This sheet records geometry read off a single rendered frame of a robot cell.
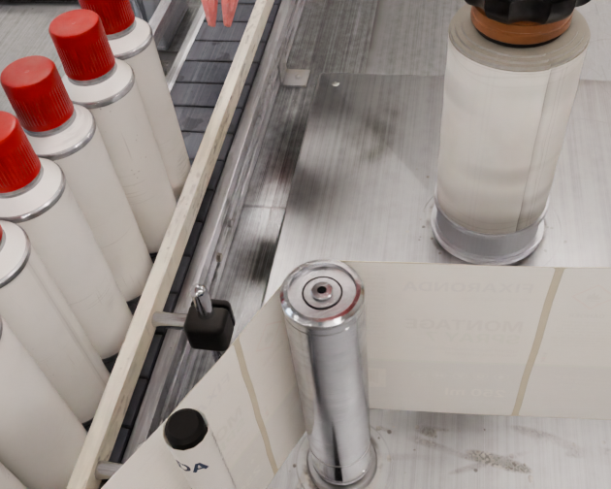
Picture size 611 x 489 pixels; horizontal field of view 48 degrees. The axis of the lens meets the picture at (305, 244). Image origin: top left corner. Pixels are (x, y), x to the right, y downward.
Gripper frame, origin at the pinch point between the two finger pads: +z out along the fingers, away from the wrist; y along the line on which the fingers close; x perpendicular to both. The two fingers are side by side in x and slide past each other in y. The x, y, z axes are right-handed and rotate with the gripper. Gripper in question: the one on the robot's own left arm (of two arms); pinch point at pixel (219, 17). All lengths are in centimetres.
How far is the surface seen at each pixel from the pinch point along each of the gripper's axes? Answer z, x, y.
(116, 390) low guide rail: 27.6, -29.9, 2.5
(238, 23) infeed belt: -0.7, 9.8, -1.0
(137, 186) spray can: 15.0, -21.7, 0.6
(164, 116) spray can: 9.8, -17.8, 1.2
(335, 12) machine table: -3.5, 21.4, 8.4
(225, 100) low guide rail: 8.3, -6.4, 2.6
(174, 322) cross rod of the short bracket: 24.3, -24.9, 4.6
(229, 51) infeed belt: 2.8, 5.6, -0.7
